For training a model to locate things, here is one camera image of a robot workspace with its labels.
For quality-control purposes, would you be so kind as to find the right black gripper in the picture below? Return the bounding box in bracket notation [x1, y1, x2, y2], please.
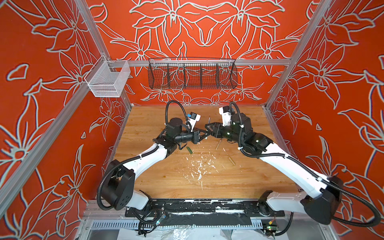
[204, 120, 247, 145]

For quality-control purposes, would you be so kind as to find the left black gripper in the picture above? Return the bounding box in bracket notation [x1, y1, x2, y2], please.
[173, 127, 209, 145]

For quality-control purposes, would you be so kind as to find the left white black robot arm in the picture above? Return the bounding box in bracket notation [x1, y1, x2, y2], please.
[96, 112, 209, 211]

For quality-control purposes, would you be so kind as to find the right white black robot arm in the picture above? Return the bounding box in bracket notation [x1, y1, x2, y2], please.
[205, 103, 342, 225]

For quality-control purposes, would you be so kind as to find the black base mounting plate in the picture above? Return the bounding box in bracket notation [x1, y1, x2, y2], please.
[124, 198, 286, 218]

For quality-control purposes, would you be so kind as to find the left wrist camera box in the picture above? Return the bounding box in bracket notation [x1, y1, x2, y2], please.
[187, 112, 201, 131]

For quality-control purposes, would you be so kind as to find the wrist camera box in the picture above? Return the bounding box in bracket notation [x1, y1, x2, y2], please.
[187, 112, 201, 131]
[219, 106, 232, 127]

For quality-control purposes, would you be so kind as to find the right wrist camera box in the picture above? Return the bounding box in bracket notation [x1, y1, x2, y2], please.
[219, 106, 232, 127]

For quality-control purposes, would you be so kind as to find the black wire mesh basket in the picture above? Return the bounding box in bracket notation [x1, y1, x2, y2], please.
[148, 57, 239, 90]

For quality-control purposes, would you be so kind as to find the grey slotted cable duct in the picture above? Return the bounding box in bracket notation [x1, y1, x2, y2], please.
[89, 219, 263, 231]

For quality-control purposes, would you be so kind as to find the left black corrugated cable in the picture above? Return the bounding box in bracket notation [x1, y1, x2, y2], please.
[96, 100, 193, 211]

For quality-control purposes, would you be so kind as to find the black corrugated cable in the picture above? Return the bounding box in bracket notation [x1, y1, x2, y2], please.
[96, 100, 193, 211]
[227, 101, 382, 228]

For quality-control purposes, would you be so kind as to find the white wire mesh basket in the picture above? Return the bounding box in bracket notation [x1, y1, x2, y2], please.
[85, 56, 131, 98]

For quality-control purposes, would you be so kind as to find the right black corrugated cable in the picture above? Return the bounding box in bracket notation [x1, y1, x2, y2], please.
[227, 101, 382, 228]

